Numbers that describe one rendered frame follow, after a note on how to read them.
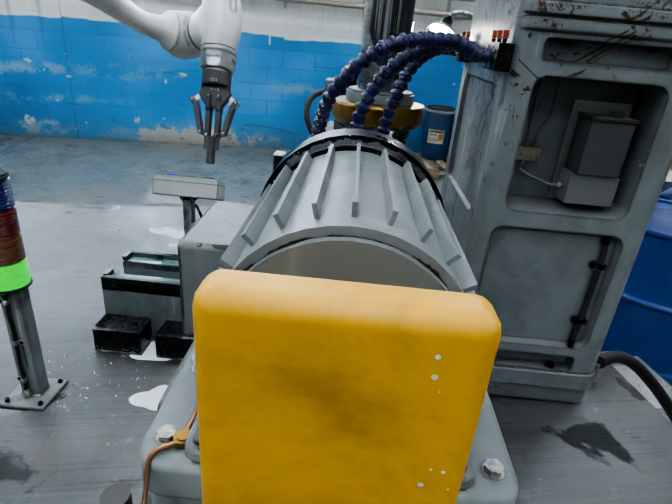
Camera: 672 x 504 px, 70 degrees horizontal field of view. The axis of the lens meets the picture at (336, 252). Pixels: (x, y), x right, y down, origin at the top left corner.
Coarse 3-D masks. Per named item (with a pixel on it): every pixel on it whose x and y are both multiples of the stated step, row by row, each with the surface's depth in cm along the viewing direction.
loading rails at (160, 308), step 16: (128, 256) 114; (144, 256) 116; (160, 256) 116; (176, 256) 115; (112, 272) 107; (128, 272) 114; (144, 272) 114; (160, 272) 114; (176, 272) 114; (112, 288) 105; (128, 288) 104; (144, 288) 104; (160, 288) 104; (176, 288) 104; (112, 304) 106; (128, 304) 106; (144, 304) 106; (160, 304) 106; (176, 304) 105; (160, 320) 107
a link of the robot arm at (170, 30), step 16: (80, 0) 101; (96, 0) 102; (112, 0) 105; (128, 0) 112; (112, 16) 111; (128, 16) 113; (144, 16) 120; (160, 16) 125; (176, 16) 126; (144, 32) 123; (160, 32) 125; (176, 32) 126; (176, 48) 129; (192, 48) 130
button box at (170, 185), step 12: (156, 180) 124; (168, 180) 124; (180, 180) 124; (192, 180) 124; (204, 180) 124; (216, 180) 124; (156, 192) 124; (168, 192) 124; (180, 192) 124; (192, 192) 124; (204, 192) 124; (216, 192) 124
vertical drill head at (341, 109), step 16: (368, 0) 83; (384, 0) 81; (400, 0) 81; (368, 16) 84; (384, 16) 82; (400, 16) 82; (368, 32) 85; (384, 32) 83; (400, 32) 83; (384, 64) 85; (368, 80) 87; (352, 96) 88; (384, 96) 86; (336, 112) 89; (352, 112) 86; (400, 112) 85; (416, 112) 87; (368, 128) 87; (400, 128) 87; (416, 128) 91
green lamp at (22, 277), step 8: (16, 264) 76; (24, 264) 77; (0, 272) 75; (8, 272) 75; (16, 272) 76; (24, 272) 77; (0, 280) 75; (8, 280) 76; (16, 280) 76; (24, 280) 78; (0, 288) 76; (8, 288) 76; (16, 288) 77
